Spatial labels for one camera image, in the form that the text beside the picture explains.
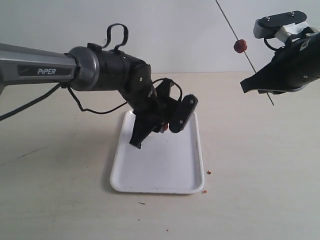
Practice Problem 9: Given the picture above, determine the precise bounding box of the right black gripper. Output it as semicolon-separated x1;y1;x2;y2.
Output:
240;33;320;95

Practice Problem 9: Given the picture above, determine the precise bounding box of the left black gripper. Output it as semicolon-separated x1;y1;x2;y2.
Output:
129;77;182;149

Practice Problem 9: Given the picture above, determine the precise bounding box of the red ball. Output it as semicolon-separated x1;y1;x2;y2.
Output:
161;123;169;133
233;39;248;54

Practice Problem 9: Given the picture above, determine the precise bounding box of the red ball bottom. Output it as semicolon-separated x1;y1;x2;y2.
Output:
233;39;248;54

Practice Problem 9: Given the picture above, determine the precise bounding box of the thin metal skewer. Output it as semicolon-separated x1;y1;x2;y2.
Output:
215;0;275;106

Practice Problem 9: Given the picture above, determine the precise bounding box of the left grey black robot arm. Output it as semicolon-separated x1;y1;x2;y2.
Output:
0;43;186;148

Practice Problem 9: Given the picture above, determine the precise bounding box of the right grey black robot arm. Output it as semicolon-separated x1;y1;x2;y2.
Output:
240;33;320;95

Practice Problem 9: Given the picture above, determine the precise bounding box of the white rectangular plastic tray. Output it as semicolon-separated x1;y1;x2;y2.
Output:
109;110;205;195

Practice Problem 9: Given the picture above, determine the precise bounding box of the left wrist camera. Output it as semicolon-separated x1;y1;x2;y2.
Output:
168;94;198;133

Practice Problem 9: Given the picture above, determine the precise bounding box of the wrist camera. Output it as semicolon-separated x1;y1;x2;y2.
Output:
168;94;198;133
253;10;316;43

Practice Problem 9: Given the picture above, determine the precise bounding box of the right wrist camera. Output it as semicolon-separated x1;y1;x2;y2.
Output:
253;10;316;43

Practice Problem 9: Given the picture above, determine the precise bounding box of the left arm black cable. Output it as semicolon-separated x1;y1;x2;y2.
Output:
0;23;183;122

